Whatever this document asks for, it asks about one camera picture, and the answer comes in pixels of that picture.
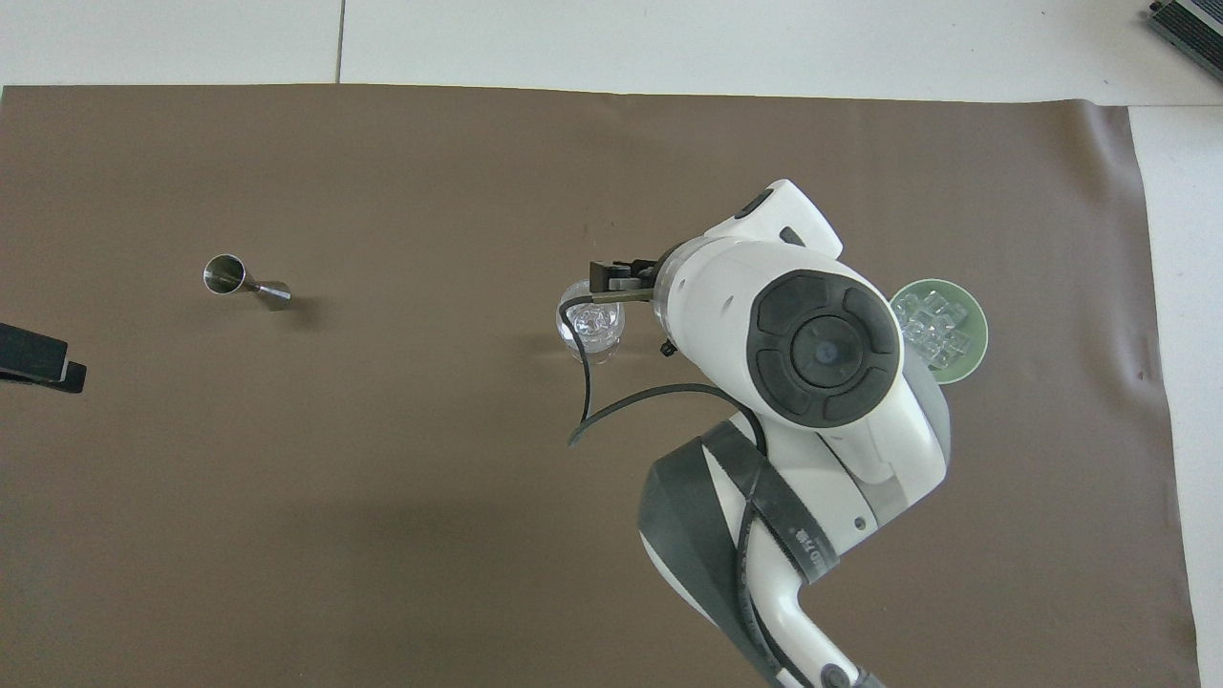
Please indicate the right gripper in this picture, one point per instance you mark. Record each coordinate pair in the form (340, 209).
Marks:
(604, 275)

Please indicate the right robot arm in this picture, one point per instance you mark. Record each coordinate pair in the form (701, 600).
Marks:
(822, 354)

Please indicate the clear ice cube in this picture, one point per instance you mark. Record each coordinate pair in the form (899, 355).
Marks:
(907, 308)
(946, 340)
(919, 333)
(956, 320)
(933, 304)
(942, 359)

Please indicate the clear faceted drinking glass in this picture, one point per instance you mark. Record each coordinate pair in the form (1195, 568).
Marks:
(594, 334)

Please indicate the pale green bowl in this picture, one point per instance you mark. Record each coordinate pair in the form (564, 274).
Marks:
(973, 334)

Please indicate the steel double jigger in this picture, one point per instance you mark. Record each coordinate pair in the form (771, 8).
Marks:
(225, 274)

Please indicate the black stand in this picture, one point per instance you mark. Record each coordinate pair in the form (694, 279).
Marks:
(1192, 21)

